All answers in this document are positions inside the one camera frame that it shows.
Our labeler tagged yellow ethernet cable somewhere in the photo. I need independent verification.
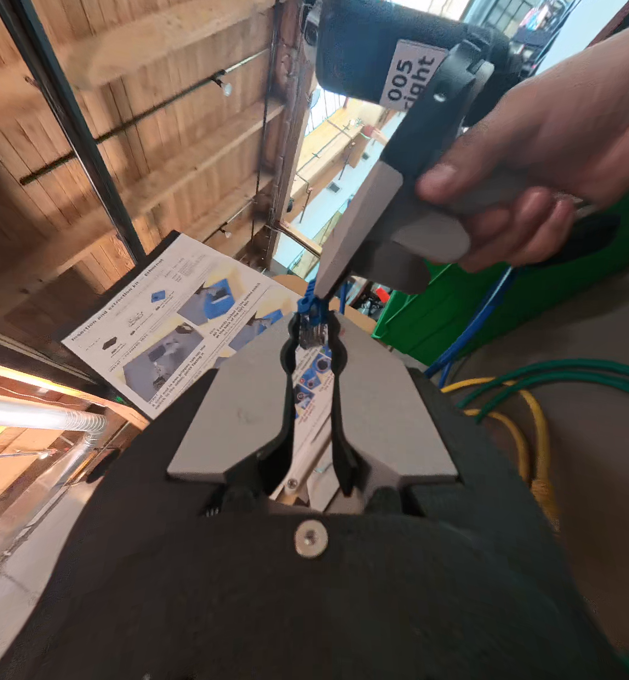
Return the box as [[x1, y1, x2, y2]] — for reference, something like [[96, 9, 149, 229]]
[[442, 376, 560, 532]]

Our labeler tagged printed instruction poster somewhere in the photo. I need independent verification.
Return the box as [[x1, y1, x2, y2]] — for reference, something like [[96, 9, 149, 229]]
[[61, 233, 347, 426]]

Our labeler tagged blue ethernet cable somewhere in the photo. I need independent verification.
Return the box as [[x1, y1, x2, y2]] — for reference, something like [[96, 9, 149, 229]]
[[296, 266, 519, 391]]

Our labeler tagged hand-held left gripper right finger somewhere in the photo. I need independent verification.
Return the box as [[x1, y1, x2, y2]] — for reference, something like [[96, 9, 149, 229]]
[[327, 312, 459, 496]]

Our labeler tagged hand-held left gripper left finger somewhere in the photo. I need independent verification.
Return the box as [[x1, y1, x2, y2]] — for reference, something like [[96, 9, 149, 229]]
[[166, 312, 300, 492]]

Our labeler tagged silver elbow air duct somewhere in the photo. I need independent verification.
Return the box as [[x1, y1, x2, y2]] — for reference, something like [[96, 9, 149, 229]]
[[0, 396, 108, 532]]

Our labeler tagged person's right hand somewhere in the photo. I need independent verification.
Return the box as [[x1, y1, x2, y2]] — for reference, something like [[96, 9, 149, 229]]
[[416, 20, 629, 273]]

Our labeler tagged green plastic bin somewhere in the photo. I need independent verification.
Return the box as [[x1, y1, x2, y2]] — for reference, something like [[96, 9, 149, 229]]
[[372, 188, 629, 367]]

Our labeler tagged white poster stand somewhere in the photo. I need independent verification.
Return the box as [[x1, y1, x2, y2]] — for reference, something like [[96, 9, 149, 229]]
[[269, 420, 337, 512]]

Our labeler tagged green ethernet cable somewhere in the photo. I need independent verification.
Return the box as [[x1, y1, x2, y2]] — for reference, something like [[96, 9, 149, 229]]
[[457, 359, 629, 424]]

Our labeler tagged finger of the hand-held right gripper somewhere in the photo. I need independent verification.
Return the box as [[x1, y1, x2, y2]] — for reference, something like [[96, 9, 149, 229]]
[[351, 191, 433, 296], [313, 161, 404, 299]]

